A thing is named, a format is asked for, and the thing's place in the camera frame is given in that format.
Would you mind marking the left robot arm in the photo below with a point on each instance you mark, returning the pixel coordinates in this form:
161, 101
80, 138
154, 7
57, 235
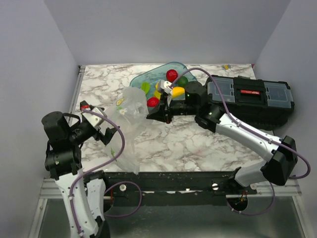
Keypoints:
82, 198

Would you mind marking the red fake apple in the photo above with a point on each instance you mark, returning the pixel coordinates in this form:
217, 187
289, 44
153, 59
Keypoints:
152, 102
171, 75

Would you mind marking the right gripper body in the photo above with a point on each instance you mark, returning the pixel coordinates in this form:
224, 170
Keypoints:
169, 109

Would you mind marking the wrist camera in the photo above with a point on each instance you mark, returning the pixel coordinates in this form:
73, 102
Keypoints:
94, 120
165, 87

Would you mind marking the yellow fake mango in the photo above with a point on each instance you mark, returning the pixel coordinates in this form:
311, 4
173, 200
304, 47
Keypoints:
177, 92

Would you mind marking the aluminium frame rail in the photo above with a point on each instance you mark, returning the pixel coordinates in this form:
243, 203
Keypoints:
49, 189

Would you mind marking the teal plastic container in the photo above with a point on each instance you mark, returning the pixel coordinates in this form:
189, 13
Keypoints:
153, 77

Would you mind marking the black toolbox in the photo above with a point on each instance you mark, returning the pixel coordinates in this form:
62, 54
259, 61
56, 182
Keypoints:
265, 105

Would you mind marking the red fake apple front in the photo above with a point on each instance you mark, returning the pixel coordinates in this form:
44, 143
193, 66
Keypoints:
152, 102

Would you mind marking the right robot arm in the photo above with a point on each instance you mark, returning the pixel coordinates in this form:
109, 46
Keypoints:
278, 155

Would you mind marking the green fake leaf fruit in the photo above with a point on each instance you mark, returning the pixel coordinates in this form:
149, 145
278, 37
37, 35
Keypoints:
145, 87

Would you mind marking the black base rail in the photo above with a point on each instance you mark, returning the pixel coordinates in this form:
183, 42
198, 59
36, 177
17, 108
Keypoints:
168, 188

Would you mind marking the yellow-green fake starfruit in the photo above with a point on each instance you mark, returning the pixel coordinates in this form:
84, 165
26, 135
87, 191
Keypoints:
157, 94

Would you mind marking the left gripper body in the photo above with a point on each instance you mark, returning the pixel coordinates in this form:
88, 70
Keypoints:
97, 134

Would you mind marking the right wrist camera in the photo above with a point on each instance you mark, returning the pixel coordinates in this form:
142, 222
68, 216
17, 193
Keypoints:
165, 87

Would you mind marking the green fake lime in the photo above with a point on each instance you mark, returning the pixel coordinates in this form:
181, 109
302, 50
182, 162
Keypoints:
182, 81

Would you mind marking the red fake apple back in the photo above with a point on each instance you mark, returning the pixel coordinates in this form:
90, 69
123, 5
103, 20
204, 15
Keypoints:
171, 75

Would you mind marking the clear plastic lemon-print bag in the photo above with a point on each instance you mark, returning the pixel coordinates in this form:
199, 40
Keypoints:
129, 113

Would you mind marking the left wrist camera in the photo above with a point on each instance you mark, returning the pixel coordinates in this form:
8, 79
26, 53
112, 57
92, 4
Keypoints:
94, 120

